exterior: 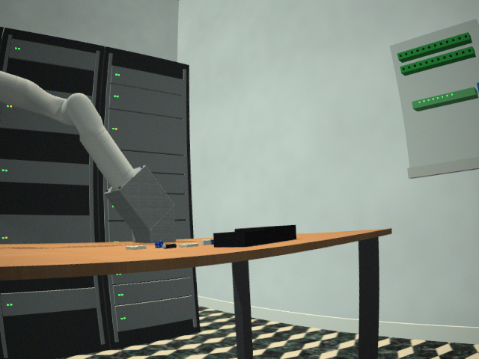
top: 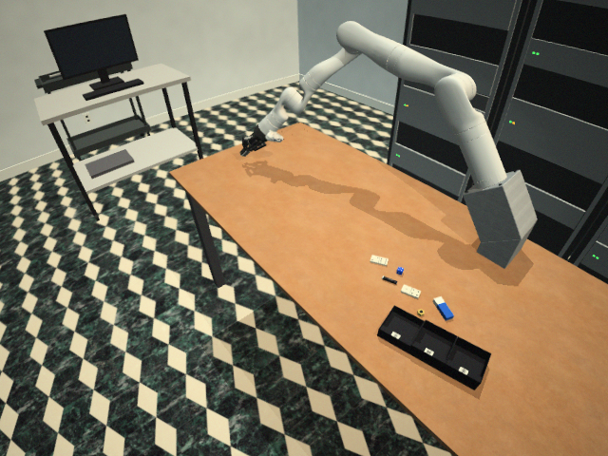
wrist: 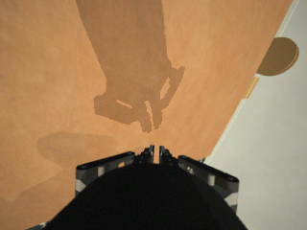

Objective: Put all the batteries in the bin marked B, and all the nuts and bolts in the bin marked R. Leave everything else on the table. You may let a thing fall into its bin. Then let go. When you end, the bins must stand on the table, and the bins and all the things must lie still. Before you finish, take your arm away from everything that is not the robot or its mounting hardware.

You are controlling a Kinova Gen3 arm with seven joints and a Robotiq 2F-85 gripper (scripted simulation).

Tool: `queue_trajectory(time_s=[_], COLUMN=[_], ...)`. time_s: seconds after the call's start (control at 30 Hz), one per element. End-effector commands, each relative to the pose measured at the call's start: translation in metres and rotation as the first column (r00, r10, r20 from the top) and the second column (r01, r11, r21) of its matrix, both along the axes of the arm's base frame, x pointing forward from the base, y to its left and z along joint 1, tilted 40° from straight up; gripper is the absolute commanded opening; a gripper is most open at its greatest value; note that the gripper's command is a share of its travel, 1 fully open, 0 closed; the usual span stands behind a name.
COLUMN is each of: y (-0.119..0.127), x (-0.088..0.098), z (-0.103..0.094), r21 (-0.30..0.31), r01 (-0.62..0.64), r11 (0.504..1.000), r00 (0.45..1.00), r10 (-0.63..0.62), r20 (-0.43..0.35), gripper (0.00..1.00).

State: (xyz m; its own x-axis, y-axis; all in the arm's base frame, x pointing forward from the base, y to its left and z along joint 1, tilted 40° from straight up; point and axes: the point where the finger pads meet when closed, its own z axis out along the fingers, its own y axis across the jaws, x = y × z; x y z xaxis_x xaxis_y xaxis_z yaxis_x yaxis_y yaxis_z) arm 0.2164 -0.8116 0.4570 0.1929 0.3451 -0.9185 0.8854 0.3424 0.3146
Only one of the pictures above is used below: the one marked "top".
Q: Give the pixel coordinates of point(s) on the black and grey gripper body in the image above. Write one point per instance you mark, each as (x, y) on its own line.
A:
(258, 135)

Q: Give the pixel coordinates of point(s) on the black rack of three bins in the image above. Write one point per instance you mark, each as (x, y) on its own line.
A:
(431, 344)

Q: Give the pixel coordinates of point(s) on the blue and white eraser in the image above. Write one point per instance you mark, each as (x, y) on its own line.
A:
(443, 308)

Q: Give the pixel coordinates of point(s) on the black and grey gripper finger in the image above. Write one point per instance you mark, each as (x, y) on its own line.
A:
(255, 148)
(245, 143)

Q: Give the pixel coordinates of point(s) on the cream domino tile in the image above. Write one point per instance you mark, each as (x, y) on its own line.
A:
(407, 290)
(379, 260)

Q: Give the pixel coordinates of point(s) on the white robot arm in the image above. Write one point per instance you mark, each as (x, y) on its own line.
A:
(468, 125)

